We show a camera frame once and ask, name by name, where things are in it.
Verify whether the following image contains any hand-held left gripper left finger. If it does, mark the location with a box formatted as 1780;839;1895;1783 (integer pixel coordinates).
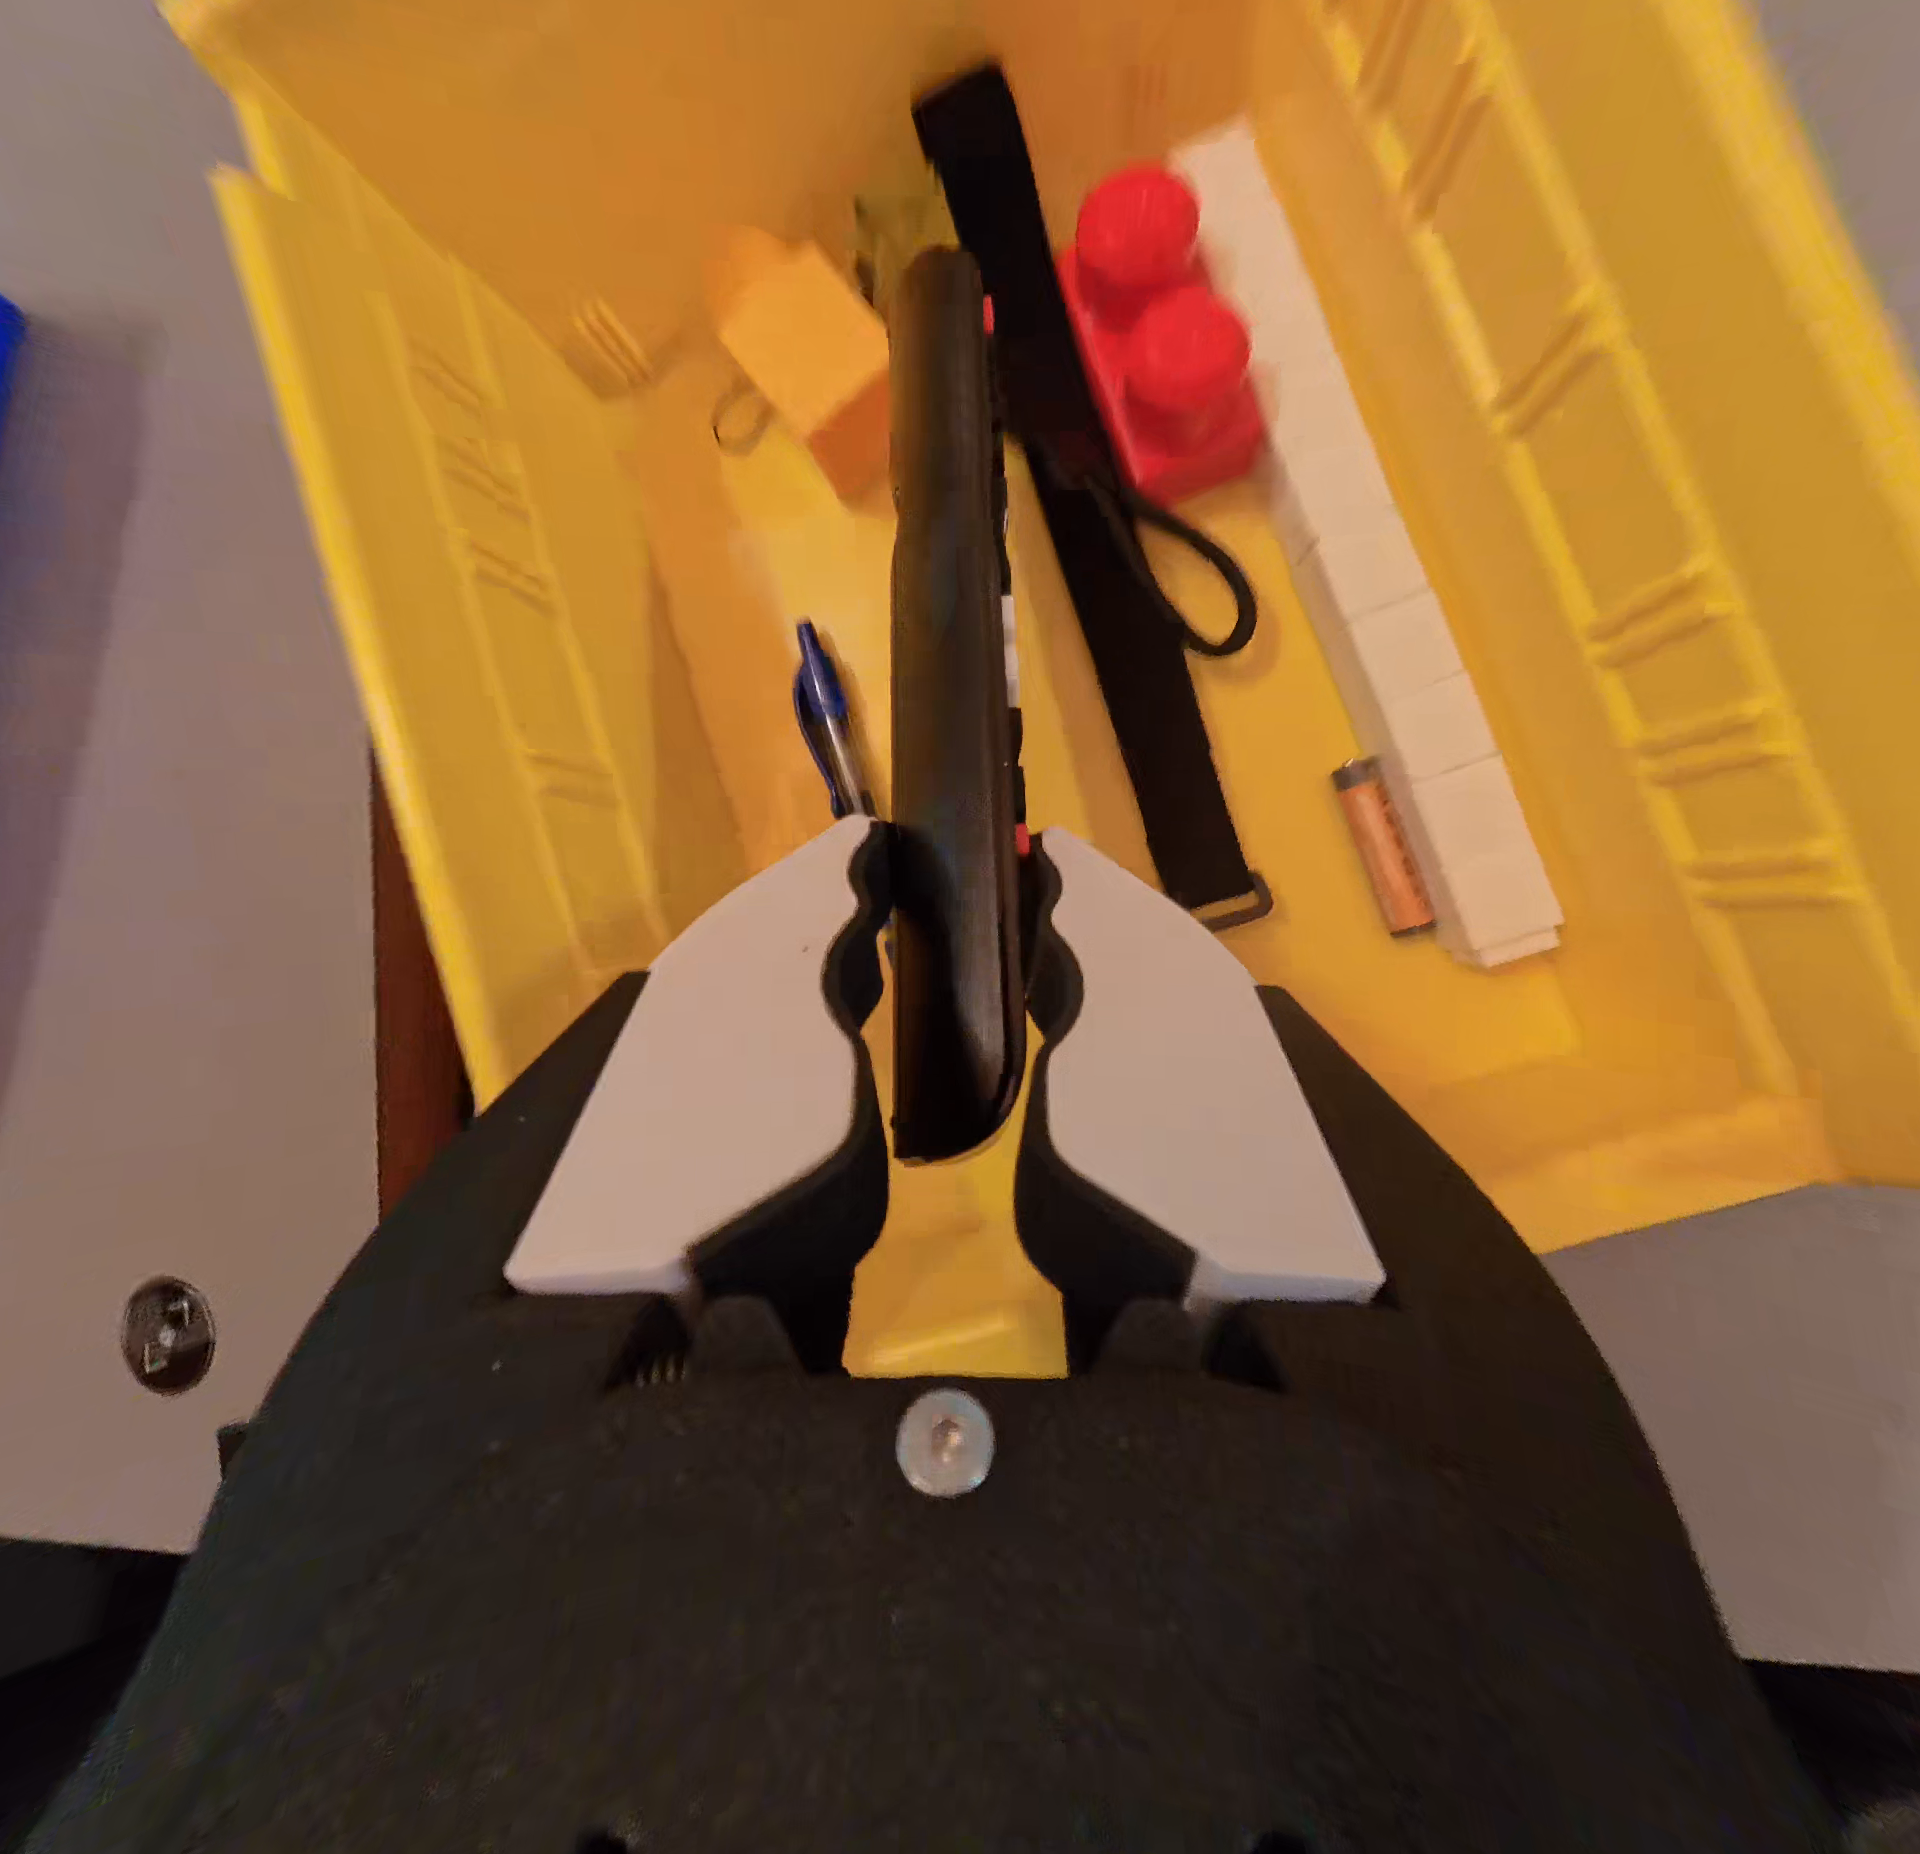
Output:
506;821;897;1384

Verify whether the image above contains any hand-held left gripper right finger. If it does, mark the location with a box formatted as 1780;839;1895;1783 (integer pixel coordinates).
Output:
1013;826;1383;1384

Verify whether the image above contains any black remote control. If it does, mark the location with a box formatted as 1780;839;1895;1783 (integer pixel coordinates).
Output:
888;245;1032;1166

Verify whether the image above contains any yellow plastic bin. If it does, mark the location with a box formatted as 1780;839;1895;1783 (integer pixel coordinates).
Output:
155;0;1920;1379

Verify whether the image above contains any grey desk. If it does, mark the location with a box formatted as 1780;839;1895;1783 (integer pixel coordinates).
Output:
0;0;1920;1682

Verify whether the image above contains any round metal desk fitting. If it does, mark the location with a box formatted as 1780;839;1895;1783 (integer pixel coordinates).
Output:
117;1275;214;1395

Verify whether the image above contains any orange battery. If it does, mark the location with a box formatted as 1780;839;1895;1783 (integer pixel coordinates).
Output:
1330;757;1439;941

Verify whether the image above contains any blue pen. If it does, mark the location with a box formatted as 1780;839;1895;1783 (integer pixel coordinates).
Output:
793;619;876;821

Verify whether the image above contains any white segmented strip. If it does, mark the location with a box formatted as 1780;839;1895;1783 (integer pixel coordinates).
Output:
1168;123;1566;973

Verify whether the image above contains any red toy block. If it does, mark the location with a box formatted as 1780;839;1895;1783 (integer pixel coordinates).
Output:
1053;162;1268;501

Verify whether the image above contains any black strap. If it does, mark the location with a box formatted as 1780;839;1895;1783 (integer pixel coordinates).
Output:
911;66;1278;933

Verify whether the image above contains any orange block with ring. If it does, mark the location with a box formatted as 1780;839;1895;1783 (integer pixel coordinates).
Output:
706;228;893;505

